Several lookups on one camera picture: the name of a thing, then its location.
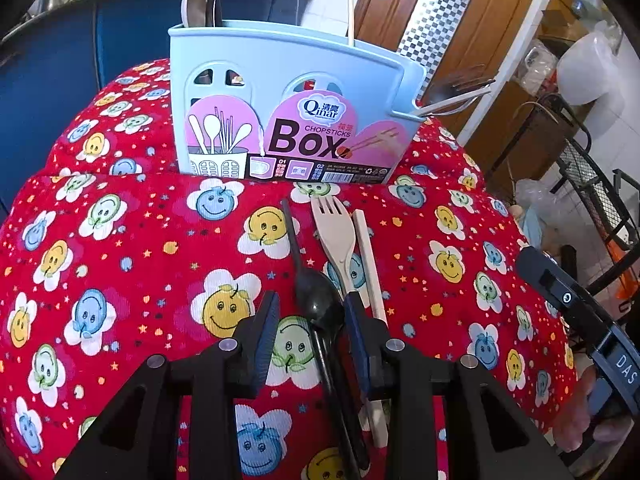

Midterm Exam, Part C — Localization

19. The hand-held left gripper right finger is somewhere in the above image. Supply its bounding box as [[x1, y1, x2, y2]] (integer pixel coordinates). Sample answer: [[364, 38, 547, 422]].
[[342, 291, 576, 480]]

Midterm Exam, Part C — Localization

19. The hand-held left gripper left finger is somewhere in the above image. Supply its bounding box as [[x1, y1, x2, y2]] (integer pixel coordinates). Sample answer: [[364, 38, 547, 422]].
[[52, 290, 282, 480]]

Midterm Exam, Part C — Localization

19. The wooden fork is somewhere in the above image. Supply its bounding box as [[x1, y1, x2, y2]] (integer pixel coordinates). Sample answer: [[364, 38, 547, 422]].
[[310, 195, 358, 301]]

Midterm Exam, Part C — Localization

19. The black plastic spoon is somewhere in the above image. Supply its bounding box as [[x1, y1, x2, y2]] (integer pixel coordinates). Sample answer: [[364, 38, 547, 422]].
[[280, 199, 371, 471]]

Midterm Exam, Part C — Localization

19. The pale blue fork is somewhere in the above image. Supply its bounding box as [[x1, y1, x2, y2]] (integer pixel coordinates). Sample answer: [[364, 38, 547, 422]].
[[415, 79, 497, 117]]

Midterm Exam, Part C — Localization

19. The light blue utensil box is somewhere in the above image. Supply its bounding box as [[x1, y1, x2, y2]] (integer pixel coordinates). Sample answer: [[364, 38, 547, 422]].
[[167, 19, 428, 183]]

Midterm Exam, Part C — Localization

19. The person's right hand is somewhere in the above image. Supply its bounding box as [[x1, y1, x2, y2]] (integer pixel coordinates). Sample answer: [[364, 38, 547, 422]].
[[552, 375, 640, 455]]

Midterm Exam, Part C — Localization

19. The light blue plastic board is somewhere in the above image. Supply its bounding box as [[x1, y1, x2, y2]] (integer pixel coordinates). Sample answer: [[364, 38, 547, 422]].
[[520, 207, 543, 246]]

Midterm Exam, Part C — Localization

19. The red smiley printed tablecloth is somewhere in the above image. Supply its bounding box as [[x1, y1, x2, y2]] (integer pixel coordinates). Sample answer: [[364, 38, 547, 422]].
[[0, 57, 581, 480]]

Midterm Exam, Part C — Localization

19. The large white plastic bag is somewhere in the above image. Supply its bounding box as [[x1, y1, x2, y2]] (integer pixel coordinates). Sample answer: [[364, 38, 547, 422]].
[[555, 30, 626, 108]]

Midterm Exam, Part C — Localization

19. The dark slotted spatula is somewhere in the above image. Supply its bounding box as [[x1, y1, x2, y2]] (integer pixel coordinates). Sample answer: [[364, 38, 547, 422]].
[[427, 76, 483, 108]]

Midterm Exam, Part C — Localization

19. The wooden door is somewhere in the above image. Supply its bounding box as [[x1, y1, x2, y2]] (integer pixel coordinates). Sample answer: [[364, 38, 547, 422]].
[[352, 0, 546, 146]]

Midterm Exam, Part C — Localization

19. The metal spoon in box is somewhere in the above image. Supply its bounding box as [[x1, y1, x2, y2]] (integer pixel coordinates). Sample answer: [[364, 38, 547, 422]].
[[180, 0, 208, 28]]

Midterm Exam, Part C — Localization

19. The black wire rack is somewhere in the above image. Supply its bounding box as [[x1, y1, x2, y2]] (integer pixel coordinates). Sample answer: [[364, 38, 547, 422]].
[[550, 95, 640, 306]]

